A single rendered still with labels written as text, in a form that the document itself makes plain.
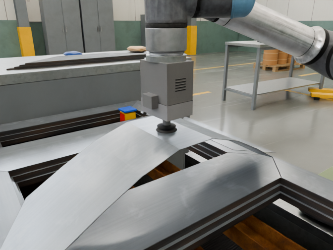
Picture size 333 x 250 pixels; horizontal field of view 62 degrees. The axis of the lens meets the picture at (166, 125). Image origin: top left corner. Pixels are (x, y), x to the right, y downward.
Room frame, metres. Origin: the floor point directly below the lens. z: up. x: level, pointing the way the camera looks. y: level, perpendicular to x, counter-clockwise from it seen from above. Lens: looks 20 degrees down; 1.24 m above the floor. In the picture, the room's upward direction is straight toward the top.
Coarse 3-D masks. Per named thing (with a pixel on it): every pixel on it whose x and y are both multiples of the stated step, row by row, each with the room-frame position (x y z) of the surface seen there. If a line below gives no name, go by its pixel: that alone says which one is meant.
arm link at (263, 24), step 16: (256, 16) 0.66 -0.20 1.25; (272, 16) 0.67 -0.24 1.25; (240, 32) 0.68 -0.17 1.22; (256, 32) 0.67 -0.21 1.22; (272, 32) 0.67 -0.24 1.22; (288, 32) 0.68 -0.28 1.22; (304, 32) 0.69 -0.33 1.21; (320, 32) 0.71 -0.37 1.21; (288, 48) 0.70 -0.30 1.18; (304, 48) 0.69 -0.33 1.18; (320, 48) 0.69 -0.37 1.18; (304, 64) 0.73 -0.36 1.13; (320, 64) 0.70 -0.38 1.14
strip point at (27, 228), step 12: (24, 204) 0.42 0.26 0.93; (24, 216) 0.40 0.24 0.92; (36, 216) 0.38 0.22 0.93; (12, 228) 0.38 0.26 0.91; (24, 228) 0.37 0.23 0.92; (36, 228) 0.36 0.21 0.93; (12, 240) 0.36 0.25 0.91; (24, 240) 0.35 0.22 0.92; (36, 240) 0.34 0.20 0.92; (48, 240) 0.33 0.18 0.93
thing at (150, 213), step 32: (32, 128) 1.00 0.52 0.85; (64, 128) 1.06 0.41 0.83; (64, 160) 0.74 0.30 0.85; (224, 160) 0.72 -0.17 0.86; (256, 160) 0.72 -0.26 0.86; (128, 192) 0.56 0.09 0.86; (160, 192) 0.56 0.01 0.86; (192, 192) 0.56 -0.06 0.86; (224, 192) 0.56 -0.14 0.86; (256, 192) 0.57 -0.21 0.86; (288, 192) 0.59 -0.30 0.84; (96, 224) 0.45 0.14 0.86; (128, 224) 0.45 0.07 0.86; (160, 224) 0.45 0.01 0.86; (192, 224) 0.45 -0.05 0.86; (224, 224) 0.49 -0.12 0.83
